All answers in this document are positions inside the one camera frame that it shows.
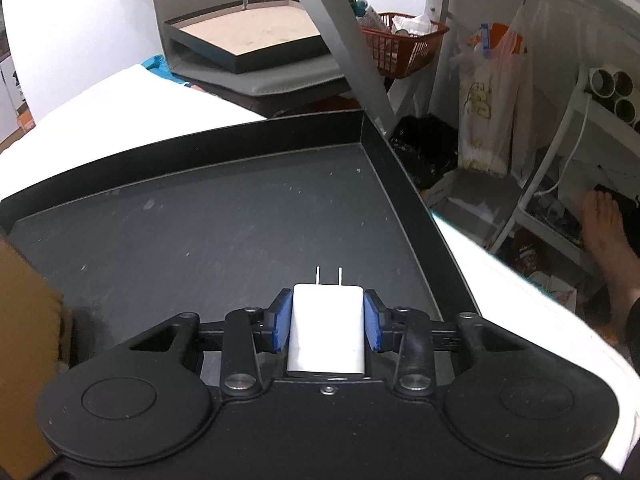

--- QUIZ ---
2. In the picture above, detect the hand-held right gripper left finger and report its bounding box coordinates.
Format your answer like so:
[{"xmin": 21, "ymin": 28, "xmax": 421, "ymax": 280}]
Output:
[{"xmin": 127, "ymin": 287, "xmax": 293, "ymax": 396}]

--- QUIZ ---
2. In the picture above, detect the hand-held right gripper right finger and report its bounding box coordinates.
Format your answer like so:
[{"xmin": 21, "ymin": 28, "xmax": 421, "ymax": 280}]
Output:
[{"xmin": 364, "ymin": 289, "xmax": 497, "ymax": 395}]

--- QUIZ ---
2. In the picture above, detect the white charger plug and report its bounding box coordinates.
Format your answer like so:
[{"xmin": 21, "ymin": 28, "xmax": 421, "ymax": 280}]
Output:
[{"xmin": 286, "ymin": 266, "xmax": 367, "ymax": 378}]

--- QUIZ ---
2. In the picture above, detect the black tray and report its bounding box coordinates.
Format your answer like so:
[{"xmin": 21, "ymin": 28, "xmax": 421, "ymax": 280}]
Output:
[{"xmin": 0, "ymin": 108, "xmax": 488, "ymax": 376}]

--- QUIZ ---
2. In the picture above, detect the cardboard box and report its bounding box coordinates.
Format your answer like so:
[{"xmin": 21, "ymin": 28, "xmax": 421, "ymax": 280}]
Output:
[{"xmin": 0, "ymin": 237, "xmax": 76, "ymax": 480}]

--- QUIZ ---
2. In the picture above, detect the white plush blanket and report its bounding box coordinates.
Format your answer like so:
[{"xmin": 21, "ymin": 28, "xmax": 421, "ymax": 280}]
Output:
[{"xmin": 0, "ymin": 62, "xmax": 636, "ymax": 476}]

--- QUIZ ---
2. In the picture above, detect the black plastic bag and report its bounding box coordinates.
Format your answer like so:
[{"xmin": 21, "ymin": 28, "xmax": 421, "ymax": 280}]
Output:
[{"xmin": 389, "ymin": 114, "xmax": 460, "ymax": 188}]

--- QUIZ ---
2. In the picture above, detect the white shelf rack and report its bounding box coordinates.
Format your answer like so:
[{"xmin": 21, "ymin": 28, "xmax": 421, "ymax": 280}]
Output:
[{"xmin": 427, "ymin": 0, "xmax": 640, "ymax": 281}]

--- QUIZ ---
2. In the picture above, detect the white plastic bag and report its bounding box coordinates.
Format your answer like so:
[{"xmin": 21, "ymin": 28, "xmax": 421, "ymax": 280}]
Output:
[{"xmin": 457, "ymin": 2, "xmax": 538, "ymax": 181}]

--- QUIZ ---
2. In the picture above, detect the person's foot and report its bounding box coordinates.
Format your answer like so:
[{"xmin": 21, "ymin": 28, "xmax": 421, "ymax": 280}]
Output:
[{"xmin": 582, "ymin": 191, "xmax": 640, "ymax": 346}]

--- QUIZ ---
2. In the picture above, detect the red plastic basket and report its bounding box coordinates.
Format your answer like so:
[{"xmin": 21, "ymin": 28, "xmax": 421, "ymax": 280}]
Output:
[{"xmin": 360, "ymin": 11, "xmax": 450, "ymax": 79}]

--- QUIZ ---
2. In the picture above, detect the blue clip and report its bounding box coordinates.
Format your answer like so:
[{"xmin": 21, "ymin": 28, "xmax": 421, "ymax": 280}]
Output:
[{"xmin": 470, "ymin": 24, "xmax": 494, "ymax": 54}]

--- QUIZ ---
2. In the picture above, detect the white plastic pipe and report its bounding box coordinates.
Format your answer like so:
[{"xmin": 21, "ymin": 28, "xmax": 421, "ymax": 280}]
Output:
[
  {"xmin": 612, "ymin": 67, "xmax": 637, "ymax": 100},
  {"xmin": 615, "ymin": 97, "xmax": 640, "ymax": 123},
  {"xmin": 589, "ymin": 66, "xmax": 618, "ymax": 100}
]

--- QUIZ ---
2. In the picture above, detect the grey table frame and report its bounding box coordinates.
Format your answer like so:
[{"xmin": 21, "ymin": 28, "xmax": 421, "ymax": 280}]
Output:
[{"xmin": 272, "ymin": 0, "xmax": 392, "ymax": 133}]

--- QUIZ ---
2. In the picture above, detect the white cable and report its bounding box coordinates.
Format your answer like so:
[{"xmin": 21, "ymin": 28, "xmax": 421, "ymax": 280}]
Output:
[{"xmin": 537, "ymin": 104, "xmax": 592, "ymax": 199}]

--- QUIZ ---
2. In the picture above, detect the black frame with brown board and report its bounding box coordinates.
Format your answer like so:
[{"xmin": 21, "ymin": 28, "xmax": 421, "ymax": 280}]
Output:
[{"xmin": 164, "ymin": 0, "xmax": 331, "ymax": 75}]

